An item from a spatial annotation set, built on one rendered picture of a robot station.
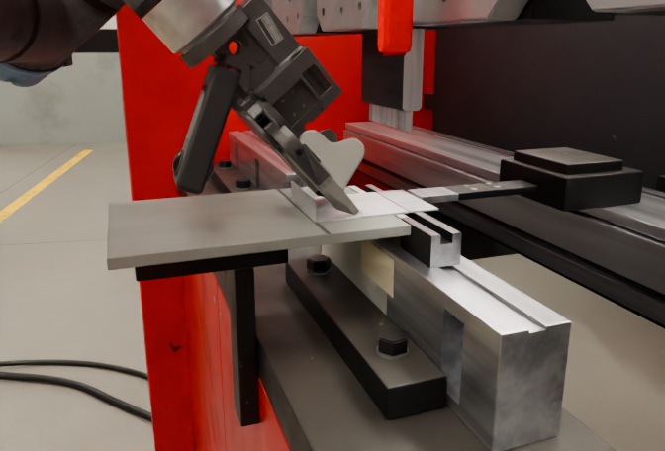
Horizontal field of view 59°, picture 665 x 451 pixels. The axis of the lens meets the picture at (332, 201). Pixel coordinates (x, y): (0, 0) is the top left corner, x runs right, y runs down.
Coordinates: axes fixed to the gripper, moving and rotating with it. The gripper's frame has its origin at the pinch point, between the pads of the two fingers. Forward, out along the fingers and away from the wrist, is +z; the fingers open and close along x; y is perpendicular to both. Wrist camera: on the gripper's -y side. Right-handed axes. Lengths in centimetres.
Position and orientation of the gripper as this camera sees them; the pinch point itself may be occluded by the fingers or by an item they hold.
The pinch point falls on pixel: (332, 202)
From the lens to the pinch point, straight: 59.5
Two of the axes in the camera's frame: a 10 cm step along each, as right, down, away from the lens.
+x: -3.4, -2.4, 9.1
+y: 7.1, -6.9, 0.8
